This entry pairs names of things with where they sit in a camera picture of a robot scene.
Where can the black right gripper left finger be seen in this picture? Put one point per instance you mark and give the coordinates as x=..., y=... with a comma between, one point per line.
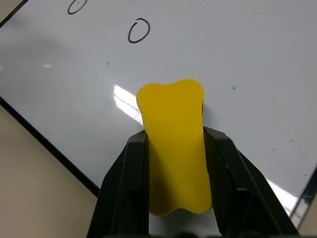
x=121, y=188

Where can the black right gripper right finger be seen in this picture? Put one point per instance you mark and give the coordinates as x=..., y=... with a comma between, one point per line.
x=250, y=193

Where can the yellow whiteboard eraser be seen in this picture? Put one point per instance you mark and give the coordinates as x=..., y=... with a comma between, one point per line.
x=173, y=148

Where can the black-framed whiteboard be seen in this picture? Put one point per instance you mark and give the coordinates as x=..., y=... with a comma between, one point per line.
x=74, y=81

